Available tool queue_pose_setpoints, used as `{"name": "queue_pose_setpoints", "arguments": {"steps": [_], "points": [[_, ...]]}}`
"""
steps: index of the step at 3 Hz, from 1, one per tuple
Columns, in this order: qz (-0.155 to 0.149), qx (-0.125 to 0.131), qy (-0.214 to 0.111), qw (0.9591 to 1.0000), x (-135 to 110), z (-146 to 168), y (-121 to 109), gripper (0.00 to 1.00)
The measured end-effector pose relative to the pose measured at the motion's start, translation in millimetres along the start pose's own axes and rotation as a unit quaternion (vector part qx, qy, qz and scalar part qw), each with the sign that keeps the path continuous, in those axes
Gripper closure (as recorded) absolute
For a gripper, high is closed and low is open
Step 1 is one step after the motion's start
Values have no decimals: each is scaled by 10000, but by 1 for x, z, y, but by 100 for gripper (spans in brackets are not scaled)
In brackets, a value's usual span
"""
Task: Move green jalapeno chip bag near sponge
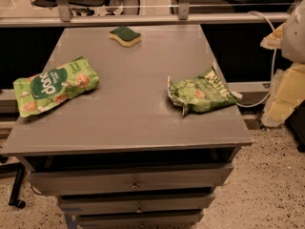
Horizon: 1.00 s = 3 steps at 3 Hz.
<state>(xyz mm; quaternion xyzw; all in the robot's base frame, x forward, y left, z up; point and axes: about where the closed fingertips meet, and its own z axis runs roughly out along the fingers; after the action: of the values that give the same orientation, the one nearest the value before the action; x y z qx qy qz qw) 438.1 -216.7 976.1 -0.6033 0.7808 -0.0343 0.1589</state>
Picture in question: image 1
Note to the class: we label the top grey drawer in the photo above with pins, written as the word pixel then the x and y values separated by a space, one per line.
pixel 130 179

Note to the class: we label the grey metal railing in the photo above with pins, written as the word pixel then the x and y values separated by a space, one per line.
pixel 59 13

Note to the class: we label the middle grey drawer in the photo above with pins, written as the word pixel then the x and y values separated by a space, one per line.
pixel 136 204

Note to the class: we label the bottom grey drawer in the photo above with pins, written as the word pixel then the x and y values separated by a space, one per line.
pixel 139 221

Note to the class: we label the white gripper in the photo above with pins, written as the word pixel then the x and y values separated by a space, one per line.
pixel 294 37

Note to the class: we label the grey drawer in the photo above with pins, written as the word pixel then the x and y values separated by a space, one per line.
pixel 139 221
pixel 130 179
pixel 136 204

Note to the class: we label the grey drawer cabinet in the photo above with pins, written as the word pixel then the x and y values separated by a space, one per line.
pixel 128 121

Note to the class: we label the black chair base leg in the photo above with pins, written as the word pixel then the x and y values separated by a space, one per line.
pixel 18 169

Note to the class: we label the green and yellow sponge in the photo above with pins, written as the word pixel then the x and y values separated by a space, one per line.
pixel 125 36

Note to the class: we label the green jalapeno chip bag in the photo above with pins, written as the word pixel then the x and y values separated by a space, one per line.
pixel 201 94

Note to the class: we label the green popcorn snack bag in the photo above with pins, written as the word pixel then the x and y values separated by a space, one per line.
pixel 39 93

